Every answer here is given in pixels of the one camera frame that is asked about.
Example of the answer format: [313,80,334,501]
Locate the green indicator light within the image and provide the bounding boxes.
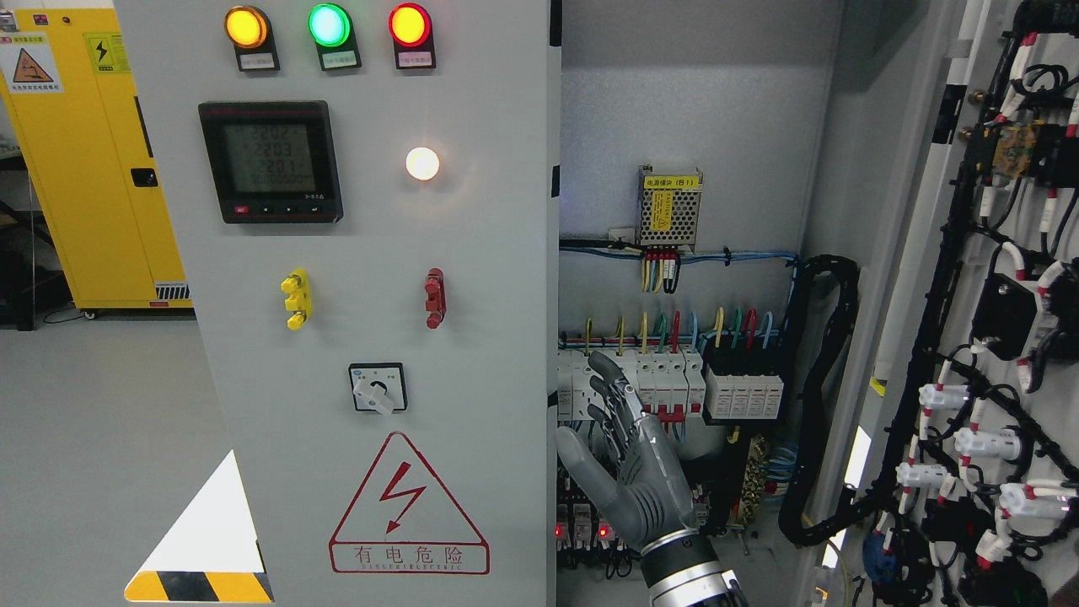
[308,3,361,72]

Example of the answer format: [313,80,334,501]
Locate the yellow safety cabinet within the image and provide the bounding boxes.
[3,8,193,314]

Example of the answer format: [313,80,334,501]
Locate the red electric danger sign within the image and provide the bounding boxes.
[328,432,491,575]

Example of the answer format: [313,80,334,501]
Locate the upper row circuit breakers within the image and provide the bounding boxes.
[556,348,706,424]

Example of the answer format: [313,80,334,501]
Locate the red indicator light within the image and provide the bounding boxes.
[388,3,437,70]

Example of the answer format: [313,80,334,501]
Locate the white rotary selector switch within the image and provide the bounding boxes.
[347,363,408,415]

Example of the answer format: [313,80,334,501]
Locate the grey robot hand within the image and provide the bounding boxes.
[555,351,697,556]

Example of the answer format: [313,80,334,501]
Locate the black corrugated cable conduit right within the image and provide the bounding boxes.
[777,256,862,547]

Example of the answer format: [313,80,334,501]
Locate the lower row relays and breakers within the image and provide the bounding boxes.
[556,472,718,557]

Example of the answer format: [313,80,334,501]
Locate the white indicator light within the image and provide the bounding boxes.
[405,147,442,181]

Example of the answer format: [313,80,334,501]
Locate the grey cabinet door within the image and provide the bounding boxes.
[115,1,561,606]
[775,1,1076,606]

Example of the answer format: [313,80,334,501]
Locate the metal mesh power supply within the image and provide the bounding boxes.
[636,164,704,253]

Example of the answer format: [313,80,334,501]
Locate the black digital power meter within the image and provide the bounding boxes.
[199,100,343,224]

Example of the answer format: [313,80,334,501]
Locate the black surge protector block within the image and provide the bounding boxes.
[704,345,786,424]

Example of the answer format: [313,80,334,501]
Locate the yellow indicator light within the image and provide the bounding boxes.
[224,5,281,73]

